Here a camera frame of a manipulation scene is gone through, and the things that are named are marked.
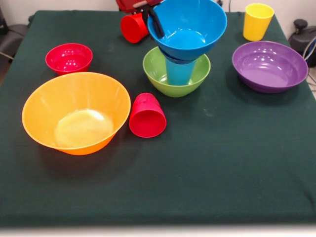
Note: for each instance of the large orange bowl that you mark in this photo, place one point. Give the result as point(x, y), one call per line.
point(81, 128)

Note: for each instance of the black office chair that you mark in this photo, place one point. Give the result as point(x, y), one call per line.
point(301, 37)
point(12, 37)

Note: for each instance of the yellow cup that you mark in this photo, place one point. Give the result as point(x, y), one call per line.
point(256, 24)

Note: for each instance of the light blue cup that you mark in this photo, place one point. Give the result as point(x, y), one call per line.
point(179, 74)

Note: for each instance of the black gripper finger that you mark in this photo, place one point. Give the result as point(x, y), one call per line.
point(158, 26)
point(144, 12)

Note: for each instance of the short crimson cup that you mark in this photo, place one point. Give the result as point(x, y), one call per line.
point(148, 123)

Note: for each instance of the purple bowl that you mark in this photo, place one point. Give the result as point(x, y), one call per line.
point(269, 69)

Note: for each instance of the small crimson bowl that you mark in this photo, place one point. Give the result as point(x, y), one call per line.
point(68, 59)

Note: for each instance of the small dark blue bowl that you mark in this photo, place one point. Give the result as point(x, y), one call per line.
point(172, 60)

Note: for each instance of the tall red cup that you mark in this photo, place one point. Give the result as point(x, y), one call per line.
point(133, 28)

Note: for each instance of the dark green tablecloth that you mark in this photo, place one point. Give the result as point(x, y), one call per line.
point(158, 172)

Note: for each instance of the green bowl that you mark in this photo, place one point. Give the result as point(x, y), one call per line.
point(153, 71)

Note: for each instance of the light blue bowl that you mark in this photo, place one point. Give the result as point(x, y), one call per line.
point(192, 24)

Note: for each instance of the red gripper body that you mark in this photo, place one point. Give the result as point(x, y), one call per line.
point(126, 4)

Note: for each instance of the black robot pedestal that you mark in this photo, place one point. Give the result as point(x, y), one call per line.
point(219, 5)

